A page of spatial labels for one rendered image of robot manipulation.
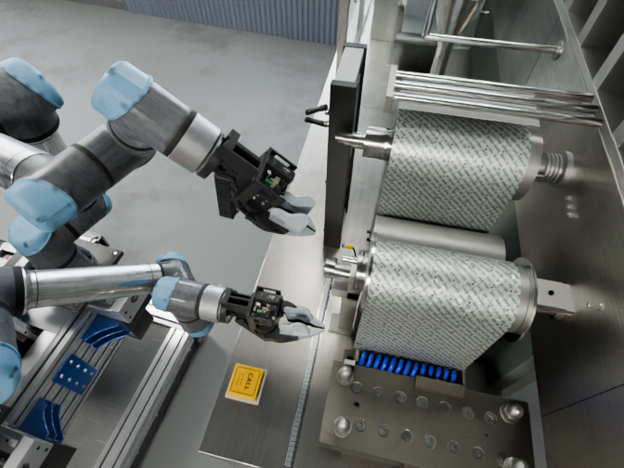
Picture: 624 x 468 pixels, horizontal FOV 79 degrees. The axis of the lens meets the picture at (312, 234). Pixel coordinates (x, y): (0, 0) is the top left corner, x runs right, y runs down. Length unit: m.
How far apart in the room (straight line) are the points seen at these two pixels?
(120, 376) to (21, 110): 1.22
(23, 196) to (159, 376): 1.31
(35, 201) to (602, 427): 0.78
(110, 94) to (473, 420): 0.83
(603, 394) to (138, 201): 2.47
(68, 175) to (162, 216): 1.96
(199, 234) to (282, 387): 1.55
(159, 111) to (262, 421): 0.70
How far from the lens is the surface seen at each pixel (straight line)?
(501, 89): 0.80
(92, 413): 1.88
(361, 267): 0.66
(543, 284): 0.74
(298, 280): 1.08
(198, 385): 1.98
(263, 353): 1.01
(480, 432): 0.89
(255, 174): 0.54
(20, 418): 1.42
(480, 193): 0.78
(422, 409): 0.86
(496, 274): 0.69
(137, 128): 0.54
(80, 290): 0.91
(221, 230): 2.36
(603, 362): 0.68
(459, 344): 0.78
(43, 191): 0.58
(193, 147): 0.53
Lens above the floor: 1.85
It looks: 54 degrees down
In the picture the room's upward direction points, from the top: straight up
